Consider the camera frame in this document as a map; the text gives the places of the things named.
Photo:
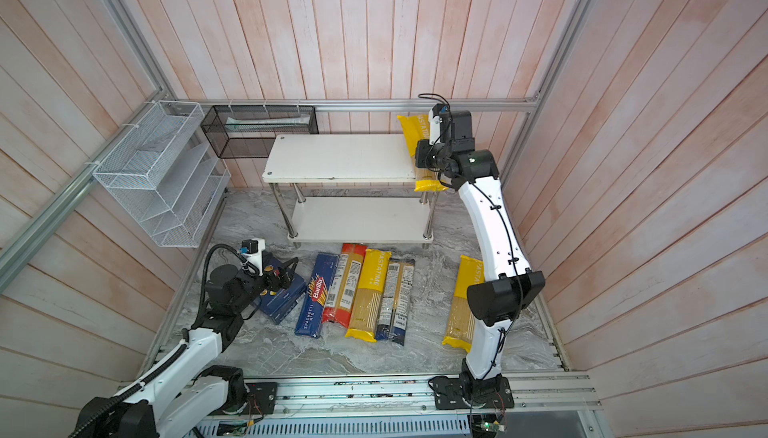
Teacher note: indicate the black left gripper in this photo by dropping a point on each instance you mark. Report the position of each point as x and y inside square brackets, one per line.
[285, 280]

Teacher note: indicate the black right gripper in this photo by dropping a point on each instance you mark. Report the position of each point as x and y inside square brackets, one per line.
[423, 151]

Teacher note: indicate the yellow pastatime spaghetti bag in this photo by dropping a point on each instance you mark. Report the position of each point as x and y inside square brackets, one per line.
[416, 128]
[461, 322]
[369, 293]

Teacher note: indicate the clear blue-ended spaghetti bag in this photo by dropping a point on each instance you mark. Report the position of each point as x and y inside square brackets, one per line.
[391, 324]

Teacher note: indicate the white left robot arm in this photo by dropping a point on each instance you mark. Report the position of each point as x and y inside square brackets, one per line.
[185, 386]

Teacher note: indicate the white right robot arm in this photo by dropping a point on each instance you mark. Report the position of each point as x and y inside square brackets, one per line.
[509, 285]

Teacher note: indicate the white two-tier shelf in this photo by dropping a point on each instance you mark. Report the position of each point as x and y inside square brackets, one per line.
[334, 188]

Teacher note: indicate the blue Barilla rigatoni box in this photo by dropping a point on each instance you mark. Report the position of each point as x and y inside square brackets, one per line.
[277, 307]

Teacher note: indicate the blue Barilla spaghetti bag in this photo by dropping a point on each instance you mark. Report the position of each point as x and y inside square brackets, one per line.
[310, 320]

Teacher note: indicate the red spaghetti bag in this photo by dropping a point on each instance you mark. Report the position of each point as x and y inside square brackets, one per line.
[341, 295]

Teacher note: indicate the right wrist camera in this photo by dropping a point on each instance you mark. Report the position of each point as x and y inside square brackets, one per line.
[437, 115]

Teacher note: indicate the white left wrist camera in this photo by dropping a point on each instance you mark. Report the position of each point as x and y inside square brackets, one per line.
[251, 252]

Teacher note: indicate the black mesh wall basket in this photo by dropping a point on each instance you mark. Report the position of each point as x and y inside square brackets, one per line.
[250, 131]

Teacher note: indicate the white wire mesh organizer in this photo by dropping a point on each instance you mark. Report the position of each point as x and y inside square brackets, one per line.
[168, 185]

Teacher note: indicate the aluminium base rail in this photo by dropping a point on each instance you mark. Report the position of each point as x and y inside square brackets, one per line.
[385, 406]

